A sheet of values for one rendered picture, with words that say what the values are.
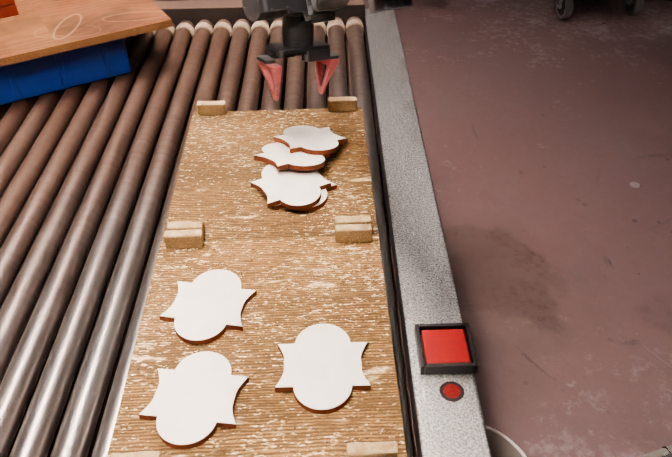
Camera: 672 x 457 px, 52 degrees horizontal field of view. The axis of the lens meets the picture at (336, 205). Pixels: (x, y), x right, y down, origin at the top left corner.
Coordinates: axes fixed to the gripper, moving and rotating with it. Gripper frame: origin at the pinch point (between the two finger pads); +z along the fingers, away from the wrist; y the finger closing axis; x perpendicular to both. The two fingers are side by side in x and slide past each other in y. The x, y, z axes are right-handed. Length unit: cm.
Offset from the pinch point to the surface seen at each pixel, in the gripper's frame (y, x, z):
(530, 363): 77, 1, 94
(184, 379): -39, -44, 21
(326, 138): 2.4, -6.5, 7.5
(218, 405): -37, -49, 22
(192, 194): -24.2, -6.1, 13.3
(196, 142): -17.7, 9.0, 9.8
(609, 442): 77, -29, 100
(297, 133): -1.2, -1.6, 7.4
